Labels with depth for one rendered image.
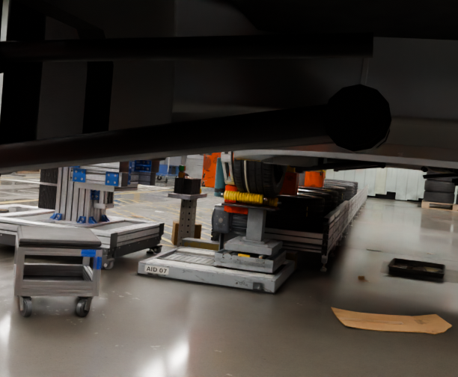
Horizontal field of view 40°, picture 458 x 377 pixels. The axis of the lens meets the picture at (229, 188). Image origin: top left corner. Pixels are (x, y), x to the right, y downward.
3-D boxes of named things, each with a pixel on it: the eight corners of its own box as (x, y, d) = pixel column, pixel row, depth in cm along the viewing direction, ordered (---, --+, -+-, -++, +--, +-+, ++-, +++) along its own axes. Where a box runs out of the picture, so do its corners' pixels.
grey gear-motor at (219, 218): (267, 261, 414) (272, 209, 412) (206, 253, 424) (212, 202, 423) (272, 257, 432) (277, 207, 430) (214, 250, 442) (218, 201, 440)
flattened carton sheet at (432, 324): (459, 336, 295) (459, 329, 295) (345, 328, 291) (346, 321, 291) (433, 319, 325) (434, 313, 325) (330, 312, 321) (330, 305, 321)
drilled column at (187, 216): (188, 253, 463) (193, 198, 461) (176, 252, 466) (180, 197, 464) (192, 252, 473) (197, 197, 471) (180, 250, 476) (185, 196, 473)
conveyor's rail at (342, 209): (328, 249, 435) (331, 218, 434) (320, 247, 437) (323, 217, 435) (348, 221, 674) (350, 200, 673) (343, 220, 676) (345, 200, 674)
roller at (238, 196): (266, 204, 380) (266, 194, 380) (219, 199, 387) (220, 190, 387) (267, 203, 386) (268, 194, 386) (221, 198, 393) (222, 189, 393)
